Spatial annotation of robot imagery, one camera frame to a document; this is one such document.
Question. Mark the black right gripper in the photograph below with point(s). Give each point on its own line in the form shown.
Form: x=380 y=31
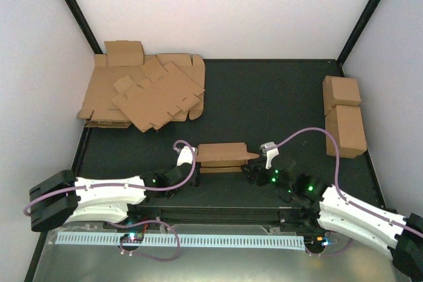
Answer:
x=254 y=169

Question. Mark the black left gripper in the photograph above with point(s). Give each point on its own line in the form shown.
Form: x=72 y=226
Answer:
x=196 y=182

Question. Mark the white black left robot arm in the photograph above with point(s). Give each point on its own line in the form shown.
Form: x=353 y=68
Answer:
x=64 y=198

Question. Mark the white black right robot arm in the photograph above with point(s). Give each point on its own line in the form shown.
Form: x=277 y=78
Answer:
x=394 y=235

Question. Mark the folded cardboard box front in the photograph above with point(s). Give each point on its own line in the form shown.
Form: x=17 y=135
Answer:
x=345 y=124

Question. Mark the small folded cardboard box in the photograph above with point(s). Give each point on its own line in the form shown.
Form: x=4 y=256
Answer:
x=124 y=53

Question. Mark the loose top cardboard blank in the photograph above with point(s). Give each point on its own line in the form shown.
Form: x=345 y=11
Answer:
x=155 y=94

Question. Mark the stack of flat cardboard blanks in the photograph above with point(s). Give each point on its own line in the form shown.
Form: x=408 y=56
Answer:
x=98 y=109

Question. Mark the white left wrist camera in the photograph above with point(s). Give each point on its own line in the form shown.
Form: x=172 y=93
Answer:
x=186 y=155

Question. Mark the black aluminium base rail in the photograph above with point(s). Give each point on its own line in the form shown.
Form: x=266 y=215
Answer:
x=220 y=215

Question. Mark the light blue slotted cable duct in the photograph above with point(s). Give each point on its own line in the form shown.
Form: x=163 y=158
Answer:
x=182 y=240

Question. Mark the metal base plate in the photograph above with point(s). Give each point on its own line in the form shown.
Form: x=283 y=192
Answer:
x=357 y=262

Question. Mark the black left corner frame post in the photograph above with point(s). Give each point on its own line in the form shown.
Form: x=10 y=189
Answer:
x=83 y=25

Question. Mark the black corner frame post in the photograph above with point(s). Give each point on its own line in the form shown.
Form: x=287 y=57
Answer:
x=357 y=30
x=83 y=25

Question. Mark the black right corner frame post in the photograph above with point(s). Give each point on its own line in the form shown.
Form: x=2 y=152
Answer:
x=357 y=30

